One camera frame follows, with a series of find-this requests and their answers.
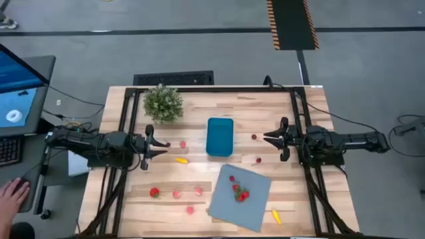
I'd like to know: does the black computer keyboard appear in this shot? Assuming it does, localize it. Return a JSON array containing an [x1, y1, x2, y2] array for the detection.
[[0, 135, 23, 167]]

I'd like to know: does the black floor grate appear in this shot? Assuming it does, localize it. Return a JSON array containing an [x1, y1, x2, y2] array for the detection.
[[133, 70, 215, 86]]

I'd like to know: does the person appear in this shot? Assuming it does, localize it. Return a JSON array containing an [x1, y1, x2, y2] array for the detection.
[[9, 221, 36, 239]]

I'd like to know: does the white box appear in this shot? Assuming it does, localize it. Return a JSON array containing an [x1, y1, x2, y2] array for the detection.
[[68, 149, 90, 177]]

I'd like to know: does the black floor cable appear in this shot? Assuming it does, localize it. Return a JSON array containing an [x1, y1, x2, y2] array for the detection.
[[388, 114, 425, 159]]

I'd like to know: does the black monitor cable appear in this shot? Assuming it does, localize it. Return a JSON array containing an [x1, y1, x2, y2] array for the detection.
[[48, 85, 106, 108]]

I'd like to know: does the person's foot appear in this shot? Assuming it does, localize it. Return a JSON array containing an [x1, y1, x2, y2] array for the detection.
[[0, 0, 19, 30]]

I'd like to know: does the grey cloth mat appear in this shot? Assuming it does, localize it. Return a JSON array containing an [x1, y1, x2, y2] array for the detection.
[[207, 163, 272, 233]]

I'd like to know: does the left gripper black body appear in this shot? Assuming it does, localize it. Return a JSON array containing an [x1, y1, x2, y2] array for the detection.
[[132, 124, 155, 171]]

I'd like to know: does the blue plastic tupperware container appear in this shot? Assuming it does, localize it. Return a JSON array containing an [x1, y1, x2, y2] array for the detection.
[[205, 117, 234, 157]]

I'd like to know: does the black aluminium table frame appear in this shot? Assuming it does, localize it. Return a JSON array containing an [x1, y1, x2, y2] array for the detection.
[[76, 86, 363, 238]]

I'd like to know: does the grey desk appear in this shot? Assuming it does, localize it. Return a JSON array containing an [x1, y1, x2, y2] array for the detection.
[[0, 54, 56, 216]]

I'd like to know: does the computer monitor blue screen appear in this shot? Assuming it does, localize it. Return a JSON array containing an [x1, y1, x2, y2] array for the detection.
[[0, 42, 51, 137]]

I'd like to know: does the grey floor device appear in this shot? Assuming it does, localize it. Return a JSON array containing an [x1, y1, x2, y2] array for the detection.
[[394, 116, 425, 137]]

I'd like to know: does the person's hand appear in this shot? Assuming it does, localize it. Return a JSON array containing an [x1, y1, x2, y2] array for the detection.
[[0, 177, 31, 233]]

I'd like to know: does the black orange-striped floor mat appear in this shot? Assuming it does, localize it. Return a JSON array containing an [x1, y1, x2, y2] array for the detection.
[[266, 0, 320, 51]]

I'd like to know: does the black desk stand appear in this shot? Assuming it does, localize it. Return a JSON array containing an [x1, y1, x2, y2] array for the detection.
[[33, 145, 53, 220]]

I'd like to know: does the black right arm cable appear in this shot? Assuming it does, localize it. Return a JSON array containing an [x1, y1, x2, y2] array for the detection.
[[263, 74, 381, 133]]

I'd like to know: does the green potted plant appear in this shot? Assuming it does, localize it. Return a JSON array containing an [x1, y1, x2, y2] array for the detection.
[[142, 83, 185, 125]]

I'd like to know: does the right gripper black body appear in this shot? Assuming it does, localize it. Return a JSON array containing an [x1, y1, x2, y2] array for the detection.
[[280, 116, 301, 163]]

